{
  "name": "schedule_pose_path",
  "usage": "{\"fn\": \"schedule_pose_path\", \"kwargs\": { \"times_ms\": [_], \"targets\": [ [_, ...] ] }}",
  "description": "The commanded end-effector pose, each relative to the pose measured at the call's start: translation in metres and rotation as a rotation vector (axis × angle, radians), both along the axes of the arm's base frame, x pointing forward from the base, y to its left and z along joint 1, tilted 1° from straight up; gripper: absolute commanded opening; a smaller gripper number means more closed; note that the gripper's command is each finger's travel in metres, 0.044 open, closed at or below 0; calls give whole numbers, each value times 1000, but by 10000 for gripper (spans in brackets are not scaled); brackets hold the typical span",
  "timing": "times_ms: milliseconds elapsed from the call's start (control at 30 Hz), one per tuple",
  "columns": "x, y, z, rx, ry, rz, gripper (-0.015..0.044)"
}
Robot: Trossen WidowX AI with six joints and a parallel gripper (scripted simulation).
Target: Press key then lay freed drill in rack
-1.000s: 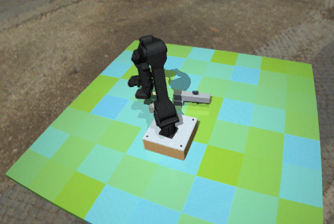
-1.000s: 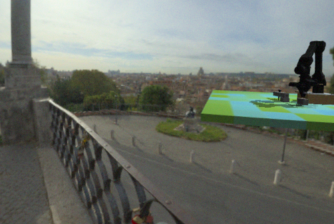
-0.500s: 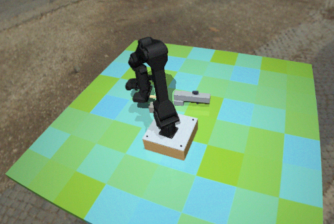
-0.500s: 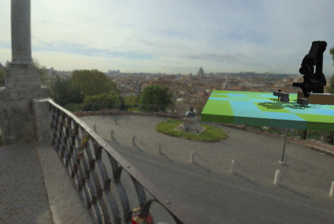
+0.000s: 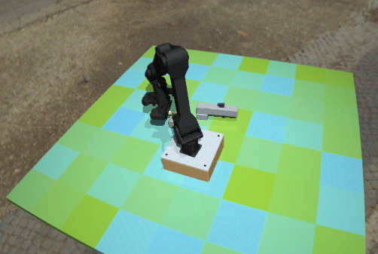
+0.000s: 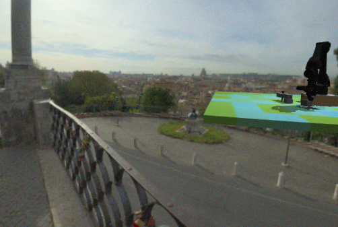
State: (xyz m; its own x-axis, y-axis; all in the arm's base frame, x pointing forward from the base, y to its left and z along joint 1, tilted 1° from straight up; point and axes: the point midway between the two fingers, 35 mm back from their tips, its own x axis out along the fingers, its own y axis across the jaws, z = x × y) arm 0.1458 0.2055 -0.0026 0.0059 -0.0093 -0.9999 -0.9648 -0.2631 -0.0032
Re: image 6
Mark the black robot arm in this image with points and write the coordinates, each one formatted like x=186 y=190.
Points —
x=319 y=61

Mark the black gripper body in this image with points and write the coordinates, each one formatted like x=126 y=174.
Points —
x=308 y=88

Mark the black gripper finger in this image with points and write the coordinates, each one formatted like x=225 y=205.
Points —
x=309 y=93
x=313 y=94

